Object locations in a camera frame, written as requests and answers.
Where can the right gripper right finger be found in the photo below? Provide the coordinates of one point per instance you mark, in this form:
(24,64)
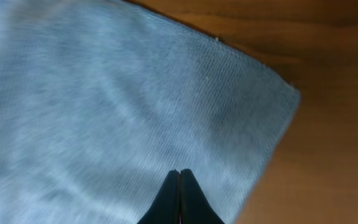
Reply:
(194,207)

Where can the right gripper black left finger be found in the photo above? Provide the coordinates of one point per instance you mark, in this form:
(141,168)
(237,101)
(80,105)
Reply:
(165,209)

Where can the blue microfiber cloth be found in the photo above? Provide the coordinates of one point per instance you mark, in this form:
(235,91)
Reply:
(99,100)

